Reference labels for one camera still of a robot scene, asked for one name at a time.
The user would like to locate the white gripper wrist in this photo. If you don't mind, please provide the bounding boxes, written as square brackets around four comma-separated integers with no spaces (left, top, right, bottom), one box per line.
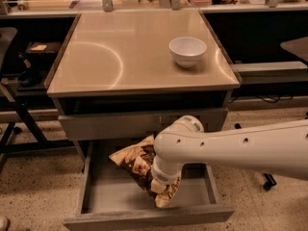
[151,156,183,194]

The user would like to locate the brown chip bag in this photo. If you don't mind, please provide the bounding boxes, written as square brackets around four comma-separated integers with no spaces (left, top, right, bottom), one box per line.
[109,135,182,208]

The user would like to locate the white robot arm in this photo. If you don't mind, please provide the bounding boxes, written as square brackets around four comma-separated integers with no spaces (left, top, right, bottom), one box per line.
[151,115,308,185]

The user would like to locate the open grey middle drawer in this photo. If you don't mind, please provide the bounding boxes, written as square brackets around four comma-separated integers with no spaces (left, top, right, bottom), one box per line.
[64,140,234,231]

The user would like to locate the grey top drawer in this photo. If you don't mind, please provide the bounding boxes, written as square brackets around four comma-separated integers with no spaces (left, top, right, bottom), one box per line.
[59,108,228,141]

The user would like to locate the grey drawer cabinet with counter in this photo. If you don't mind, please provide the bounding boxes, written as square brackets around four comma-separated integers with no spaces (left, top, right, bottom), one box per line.
[47,10,240,157]

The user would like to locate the black wheeled stand base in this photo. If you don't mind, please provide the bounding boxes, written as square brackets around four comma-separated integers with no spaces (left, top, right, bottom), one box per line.
[232,122,278,192]

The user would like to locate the white ceramic bowl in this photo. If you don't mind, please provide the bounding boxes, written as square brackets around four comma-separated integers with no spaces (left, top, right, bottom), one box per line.
[168,37,207,67]

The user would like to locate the white shoe tip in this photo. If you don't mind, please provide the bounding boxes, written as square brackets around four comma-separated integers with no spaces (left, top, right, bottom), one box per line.
[0,216,10,231]

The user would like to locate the dark box on shelf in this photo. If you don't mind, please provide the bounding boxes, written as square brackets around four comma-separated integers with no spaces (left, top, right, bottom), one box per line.
[25,41,62,54]

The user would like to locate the black chair frame left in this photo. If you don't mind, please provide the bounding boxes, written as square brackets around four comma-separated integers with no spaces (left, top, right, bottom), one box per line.
[0,27,74,155]

